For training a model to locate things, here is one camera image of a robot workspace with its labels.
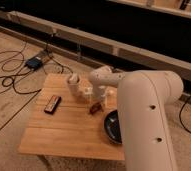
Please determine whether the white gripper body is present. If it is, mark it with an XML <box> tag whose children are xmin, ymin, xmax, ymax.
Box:
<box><xmin>67</xmin><ymin>73</ymin><xmax>92</xmax><ymax>98</ymax></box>

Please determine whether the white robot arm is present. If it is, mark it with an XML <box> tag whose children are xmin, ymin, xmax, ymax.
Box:
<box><xmin>88</xmin><ymin>66</ymin><xmax>184</xmax><ymax>171</ymax></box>

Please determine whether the dark red pepper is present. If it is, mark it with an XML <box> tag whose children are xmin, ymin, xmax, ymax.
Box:
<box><xmin>89</xmin><ymin>102</ymin><xmax>103</xmax><ymax>114</ymax></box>

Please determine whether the dark ceramic bowl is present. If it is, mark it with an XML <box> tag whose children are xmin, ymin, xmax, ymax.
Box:
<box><xmin>104</xmin><ymin>110</ymin><xmax>122</xmax><ymax>144</ymax></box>

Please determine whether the white plastic bottle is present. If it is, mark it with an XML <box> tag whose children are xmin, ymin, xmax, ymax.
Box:
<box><xmin>105</xmin><ymin>88</ymin><xmax>117</xmax><ymax>99</ymax></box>

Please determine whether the black rectangular remote box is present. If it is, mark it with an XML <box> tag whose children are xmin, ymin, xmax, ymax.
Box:
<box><xmin>44</xmin><ymin>95</ymin><xmax>61</xmax><ymax>114</ymax></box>

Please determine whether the wooden table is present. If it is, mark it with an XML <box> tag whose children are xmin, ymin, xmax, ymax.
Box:
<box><xmin>19</xmin><ymin>74</ymin><xmax>124</xmax><ymax>160</ymax></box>

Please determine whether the black floor cable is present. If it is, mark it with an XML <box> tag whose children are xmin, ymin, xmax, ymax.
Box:
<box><xmin>0</xmin><ymin>39</ymin><xmax>74</xmax><ymax>141</ymax></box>

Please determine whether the long wooden beam rail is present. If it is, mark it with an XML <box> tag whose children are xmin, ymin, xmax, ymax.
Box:
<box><xmin>0</xmin><ymin>11</ymin><xmax>191</xmax><ymax>81</ymax></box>

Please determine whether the black cable at right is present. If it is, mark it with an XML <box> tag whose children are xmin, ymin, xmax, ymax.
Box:
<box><xmin>178</xmin><ymin>79</ymin><xmax>191</xmax><ymax>167</ymax></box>

